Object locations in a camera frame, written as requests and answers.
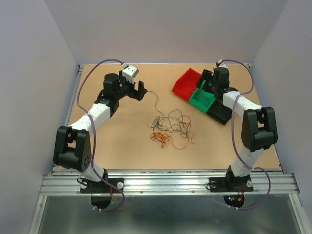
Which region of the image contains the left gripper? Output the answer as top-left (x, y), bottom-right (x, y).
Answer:
top-left (115, 71), bottom-right (147, 101)

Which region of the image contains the grey wire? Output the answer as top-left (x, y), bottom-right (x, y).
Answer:
top-left (145, 90), bottom-right (195, 138)

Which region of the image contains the black wire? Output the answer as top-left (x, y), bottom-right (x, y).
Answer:
top-left (151, 112), bottom-right (191, 137)

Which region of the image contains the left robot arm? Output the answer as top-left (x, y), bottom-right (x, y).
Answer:
top-left (53, 65), bottom-right (147, 192)

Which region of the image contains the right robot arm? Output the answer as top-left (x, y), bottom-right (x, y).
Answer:
top-left (196, 67), bottom-right (278, 193)

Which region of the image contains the green plastic bin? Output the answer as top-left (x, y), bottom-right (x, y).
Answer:
top-left (188, 80), bottom-right (215, 113)

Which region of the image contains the red plastic bin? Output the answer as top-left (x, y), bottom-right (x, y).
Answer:
top-left (172, 68), bottom-right (201, 102)

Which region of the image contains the black plastic bin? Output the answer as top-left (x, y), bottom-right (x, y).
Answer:
top-left (206, 100), bottom-right (232, 125)

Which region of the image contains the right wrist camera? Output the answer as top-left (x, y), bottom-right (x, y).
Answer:
top-left (216, 59), bottom-right (228, 69)

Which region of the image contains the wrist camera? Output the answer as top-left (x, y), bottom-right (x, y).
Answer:
top-left (216, 59), bottom-right (228, 69)
top-left (121, 63), bottom-right (139, 84)

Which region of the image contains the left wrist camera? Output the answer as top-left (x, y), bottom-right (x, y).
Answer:
top-left (121, 63), bottom-right (139, 84)

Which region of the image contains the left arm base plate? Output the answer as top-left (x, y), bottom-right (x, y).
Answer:
top-left (77, 177), bottom-right (124, 194)

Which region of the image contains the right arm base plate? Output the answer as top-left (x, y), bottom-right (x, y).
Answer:
top-left (208, 176), bottom-right (254, 193)

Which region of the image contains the aluminium rail frame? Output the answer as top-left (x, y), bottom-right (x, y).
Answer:
top-left (30, 64), bottom-right (311, 234)

